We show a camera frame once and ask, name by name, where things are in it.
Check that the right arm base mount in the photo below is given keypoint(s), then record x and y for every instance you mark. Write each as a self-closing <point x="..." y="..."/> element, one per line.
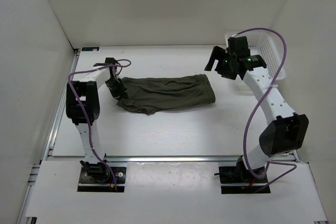
<point x="233" y="184"/>

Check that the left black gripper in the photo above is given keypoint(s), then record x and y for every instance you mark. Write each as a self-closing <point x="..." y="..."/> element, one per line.
<point x="118" y="94"/>

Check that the aluminium rail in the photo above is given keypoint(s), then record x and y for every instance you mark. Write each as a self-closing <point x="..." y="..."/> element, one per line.
<point x="147" y="159"/>
<point x="295" y="156"/>
<point x="51" y="114"/>

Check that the white plastic basket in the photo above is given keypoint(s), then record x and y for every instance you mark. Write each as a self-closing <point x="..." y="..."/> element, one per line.
<point x="261" y="43"/>

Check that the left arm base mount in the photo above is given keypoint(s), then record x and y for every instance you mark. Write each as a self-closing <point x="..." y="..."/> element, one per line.
<point x="97" y="178"/>

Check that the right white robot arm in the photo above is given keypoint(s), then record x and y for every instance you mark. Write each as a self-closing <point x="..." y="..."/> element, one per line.
<point x="256" y="61"/>

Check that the blue corner label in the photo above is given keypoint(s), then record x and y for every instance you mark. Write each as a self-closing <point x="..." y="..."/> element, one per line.
<point x="90" y="48"/>

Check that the olive green shorts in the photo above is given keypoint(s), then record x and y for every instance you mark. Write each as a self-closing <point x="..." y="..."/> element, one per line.
<point x="151" y="95"/>

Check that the aluminium left rail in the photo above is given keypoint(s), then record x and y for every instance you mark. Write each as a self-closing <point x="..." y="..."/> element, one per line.
<point x="51" y="114"/>

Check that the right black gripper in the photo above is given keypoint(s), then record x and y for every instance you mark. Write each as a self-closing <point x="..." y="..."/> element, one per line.
<point x="217" y="53"/>

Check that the aluminium right rail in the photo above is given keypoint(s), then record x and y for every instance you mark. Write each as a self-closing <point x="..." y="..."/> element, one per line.
<point x="295" y="156"/>

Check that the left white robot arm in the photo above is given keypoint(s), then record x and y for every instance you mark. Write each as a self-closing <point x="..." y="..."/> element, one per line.
<point x="83" y="108"/>

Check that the aluminium front rail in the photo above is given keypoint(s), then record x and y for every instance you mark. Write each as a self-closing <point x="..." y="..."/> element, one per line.
<point x="147" y="159"/>

